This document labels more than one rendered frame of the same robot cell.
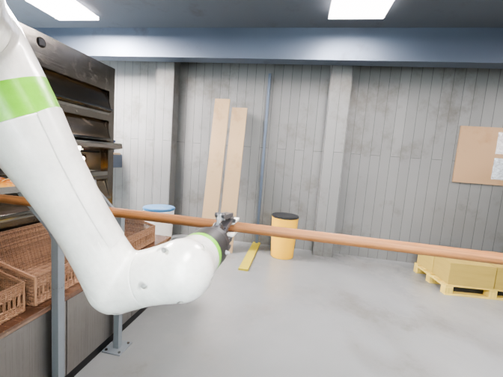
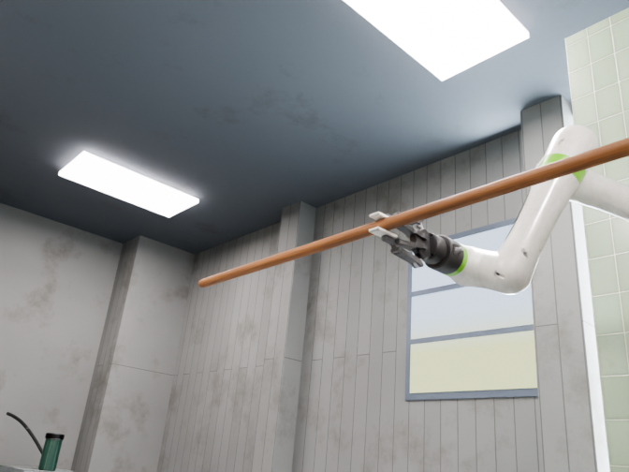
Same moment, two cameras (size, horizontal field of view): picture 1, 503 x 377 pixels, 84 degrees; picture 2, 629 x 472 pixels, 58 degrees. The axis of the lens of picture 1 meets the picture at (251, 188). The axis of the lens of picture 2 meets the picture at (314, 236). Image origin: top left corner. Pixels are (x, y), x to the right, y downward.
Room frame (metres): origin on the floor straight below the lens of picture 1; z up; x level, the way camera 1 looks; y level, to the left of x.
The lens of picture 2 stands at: (1.85, 0.71, 0.64)
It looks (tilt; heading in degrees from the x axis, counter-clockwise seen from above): 22 degrees up; 220
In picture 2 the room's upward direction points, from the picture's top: 5 degrees clockwise
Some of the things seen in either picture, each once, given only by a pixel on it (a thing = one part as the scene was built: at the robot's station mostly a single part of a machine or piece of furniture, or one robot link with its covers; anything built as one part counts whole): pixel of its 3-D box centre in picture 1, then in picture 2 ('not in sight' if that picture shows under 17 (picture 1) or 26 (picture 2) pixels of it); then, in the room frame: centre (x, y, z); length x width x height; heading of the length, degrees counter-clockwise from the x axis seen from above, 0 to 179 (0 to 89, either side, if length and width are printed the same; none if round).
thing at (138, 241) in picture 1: (111, 231); not in sight; (2.20, 1.11, 0.72); 0.56 x 0.49 x 0.28; 171
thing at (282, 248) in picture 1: (283, 235); not in sight; (3.94, -0.52, 0.31); 0.39 x 0.39 x 0.61
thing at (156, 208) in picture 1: (158, 225); not in sight; (4.07, 1.36, 0.28); 0.46 x 0.46 x 0.57
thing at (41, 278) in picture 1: (43, 256); not in sight; (1.60, 1.22, 0.72); 0.56 x 0.49 x 0.28; 171
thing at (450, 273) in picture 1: (472, 271); not in sight; (3.36, -2.85, 0.19); 1.12 x 0.79 x 0.38; 81
